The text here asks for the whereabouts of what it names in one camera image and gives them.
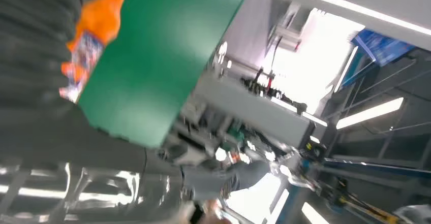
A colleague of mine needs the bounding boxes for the person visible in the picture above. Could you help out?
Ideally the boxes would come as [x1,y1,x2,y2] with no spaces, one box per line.
[181,160,273,224]

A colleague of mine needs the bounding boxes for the grey machine base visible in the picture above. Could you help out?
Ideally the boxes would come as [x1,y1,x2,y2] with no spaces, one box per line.
[181,71,329,151]

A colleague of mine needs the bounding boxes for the ceiling light strip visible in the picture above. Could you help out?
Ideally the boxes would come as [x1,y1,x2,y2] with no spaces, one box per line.
[336,97,405,131]

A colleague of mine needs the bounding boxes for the blue panel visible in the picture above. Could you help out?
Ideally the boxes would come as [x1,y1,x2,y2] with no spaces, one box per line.
[352,28,415,68]

